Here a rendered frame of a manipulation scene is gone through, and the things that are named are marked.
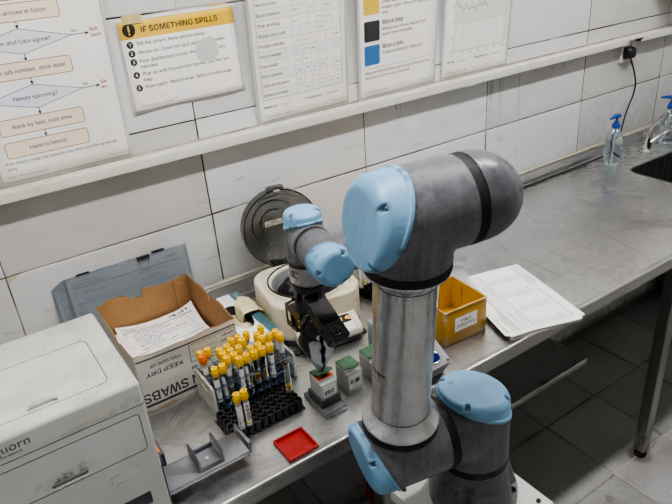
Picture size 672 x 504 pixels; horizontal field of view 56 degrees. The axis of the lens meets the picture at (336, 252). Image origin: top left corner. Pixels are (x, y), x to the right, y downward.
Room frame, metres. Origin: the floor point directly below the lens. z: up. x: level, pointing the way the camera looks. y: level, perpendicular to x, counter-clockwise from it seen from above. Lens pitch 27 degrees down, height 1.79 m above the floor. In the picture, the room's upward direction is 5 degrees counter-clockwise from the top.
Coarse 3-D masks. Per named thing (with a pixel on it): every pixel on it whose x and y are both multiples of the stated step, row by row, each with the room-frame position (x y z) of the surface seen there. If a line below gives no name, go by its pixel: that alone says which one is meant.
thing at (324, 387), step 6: (330, 372) 1.09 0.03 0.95; (312, 378) 1.08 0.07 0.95; (318, 378) 1.07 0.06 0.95; (324, 378) 1.07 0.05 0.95; (330, 378) 1.08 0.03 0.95; (312, 384) 1.09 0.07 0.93; (318, 384) 1.06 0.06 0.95; (324, 384) 1.06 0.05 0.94; (330, 384) 1.07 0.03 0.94; (336, 384) 1.08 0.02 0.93; (312, 390) 1.09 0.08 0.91; (318, 390) 1.07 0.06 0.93; (324, 390) 1.06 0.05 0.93; (330, 390) 1.07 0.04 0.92; (336, 390) 1.07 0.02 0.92; (324, 396) 1.06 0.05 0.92
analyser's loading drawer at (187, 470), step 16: (240, 432) 0.95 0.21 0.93; (208, 448) 0.93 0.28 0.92; (224, 448) 0.93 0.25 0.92; (240, 448) 0.93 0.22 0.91; (176, 464) 0.90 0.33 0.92; (192, 464) 0.89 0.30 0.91; (208, 464) 0.88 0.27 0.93; (224, 464) 0.89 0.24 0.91; (176, 480) 0.86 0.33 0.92; (192, 480) 0.86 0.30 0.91
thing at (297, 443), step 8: (296, 432) 1.00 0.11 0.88; (304, 432) 0.99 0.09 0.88; (280, 440) 0.98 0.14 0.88; (288, 440) 0.98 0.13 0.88; (296, 440) 0.98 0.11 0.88; (304, 440) 0.97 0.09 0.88; (312, 440) 0.97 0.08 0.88; (280, 448) 0.95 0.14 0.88; (288, 448) 0.96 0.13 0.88; (296, 448) 0.95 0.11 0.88; (304, 448) 0.95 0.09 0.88; (312, 448) 0.95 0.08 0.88; (288, 456) 0.93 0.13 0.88; (296, 456) 0.93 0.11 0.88
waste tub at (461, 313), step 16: (448, 288) 1.41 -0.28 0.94; (464, 288) 1.38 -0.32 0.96; (448, 304) 1.41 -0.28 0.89; (464, 304) 1.37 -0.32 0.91; (480, 304) 1.30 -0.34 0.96; (448, 320) 1.25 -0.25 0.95; (464, 320) 1.27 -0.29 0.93; (480, 320) 1.30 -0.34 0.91; (448, 336) 1.25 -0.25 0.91; (464, 336) 1.27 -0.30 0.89
